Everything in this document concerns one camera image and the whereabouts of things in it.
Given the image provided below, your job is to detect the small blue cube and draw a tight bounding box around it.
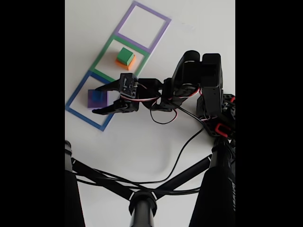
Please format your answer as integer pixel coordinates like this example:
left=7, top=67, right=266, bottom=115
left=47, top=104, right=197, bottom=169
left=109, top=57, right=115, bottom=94
left=91, top=91, right=107, bottom=104

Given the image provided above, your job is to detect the purple block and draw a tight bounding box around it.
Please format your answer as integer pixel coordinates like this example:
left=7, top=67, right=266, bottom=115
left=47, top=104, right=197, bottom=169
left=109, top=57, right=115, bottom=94
left=87, top=89, right=110, bottom=109

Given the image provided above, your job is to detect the orange block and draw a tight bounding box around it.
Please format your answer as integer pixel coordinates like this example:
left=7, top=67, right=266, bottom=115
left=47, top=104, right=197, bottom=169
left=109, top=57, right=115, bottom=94
left=115, top=54, right=137, bottom=71

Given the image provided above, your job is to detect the green cube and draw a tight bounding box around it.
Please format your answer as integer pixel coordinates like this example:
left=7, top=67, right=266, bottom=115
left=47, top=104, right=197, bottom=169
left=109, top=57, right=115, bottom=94
left=116, top=47, right=135, bottom=66

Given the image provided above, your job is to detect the red table clamp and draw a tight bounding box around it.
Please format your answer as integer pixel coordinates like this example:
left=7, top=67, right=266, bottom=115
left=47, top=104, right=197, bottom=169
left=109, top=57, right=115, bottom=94
left=214, top=123, right=232, bottom=138

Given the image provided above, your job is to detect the blue square frame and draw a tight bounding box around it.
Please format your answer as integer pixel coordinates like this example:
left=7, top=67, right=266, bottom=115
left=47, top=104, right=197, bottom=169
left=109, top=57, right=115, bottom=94
left=65, top=70, right=127, bottom=132

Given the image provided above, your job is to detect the green square frame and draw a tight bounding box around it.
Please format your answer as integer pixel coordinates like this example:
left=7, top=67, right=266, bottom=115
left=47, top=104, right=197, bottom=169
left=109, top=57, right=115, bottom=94
left=91, top=34, right=150, bottom=83

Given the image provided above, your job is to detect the red white black servo wire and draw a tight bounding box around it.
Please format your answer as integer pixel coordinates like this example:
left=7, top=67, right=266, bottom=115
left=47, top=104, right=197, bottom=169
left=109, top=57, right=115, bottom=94
left=119, top=84, right=204, bottom=125

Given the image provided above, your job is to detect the purple square frame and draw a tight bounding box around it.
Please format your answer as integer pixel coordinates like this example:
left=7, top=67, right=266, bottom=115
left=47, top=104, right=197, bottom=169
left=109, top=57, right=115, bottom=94
left=114, top=0, right=172, bottom=54

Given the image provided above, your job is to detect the long black camera cable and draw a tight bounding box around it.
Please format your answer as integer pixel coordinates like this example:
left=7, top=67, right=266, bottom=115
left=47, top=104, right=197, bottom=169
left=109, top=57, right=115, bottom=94
left=75, top=106, right=205, bottom=189

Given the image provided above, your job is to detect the black camera tripod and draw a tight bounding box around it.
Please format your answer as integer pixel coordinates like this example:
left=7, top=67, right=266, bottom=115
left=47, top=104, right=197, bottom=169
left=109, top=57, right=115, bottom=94
left=65, top=139, right=236, bottom=227

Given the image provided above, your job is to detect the thin black cable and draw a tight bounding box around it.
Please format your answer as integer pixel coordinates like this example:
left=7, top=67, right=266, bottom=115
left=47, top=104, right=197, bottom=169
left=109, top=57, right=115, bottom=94
left=89, top=166, right=203, bottom=194

